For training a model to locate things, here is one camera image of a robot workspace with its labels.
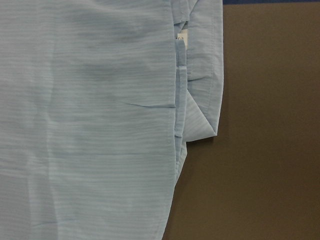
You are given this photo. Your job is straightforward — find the light blue button shirt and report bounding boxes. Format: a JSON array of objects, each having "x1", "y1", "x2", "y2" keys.
[{"x1": 0, "y1": 0, "x2": 224, "y2": 240}]

